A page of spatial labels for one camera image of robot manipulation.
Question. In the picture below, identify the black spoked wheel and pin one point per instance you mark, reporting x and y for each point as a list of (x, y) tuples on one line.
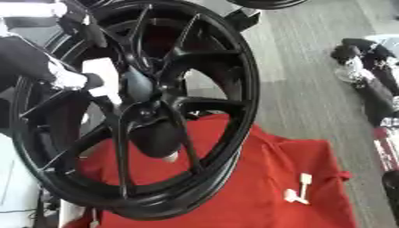
[(228, 74)]

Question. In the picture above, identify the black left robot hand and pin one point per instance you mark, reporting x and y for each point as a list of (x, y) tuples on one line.
[(156, 139)]

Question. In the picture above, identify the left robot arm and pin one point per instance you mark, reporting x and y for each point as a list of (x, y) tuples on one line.
[(23, 61)]

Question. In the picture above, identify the red and white bag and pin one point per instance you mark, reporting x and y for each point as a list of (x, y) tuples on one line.
[(387, 145)]

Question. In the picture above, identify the black wheel stand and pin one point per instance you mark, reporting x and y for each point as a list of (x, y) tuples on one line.
[(243, 18)]

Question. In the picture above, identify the black round wheel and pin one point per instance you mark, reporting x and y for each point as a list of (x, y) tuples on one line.
[(267, 3)]

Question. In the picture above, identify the white pin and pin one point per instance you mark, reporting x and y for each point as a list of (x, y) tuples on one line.
[(291, 196), (305, 178)]

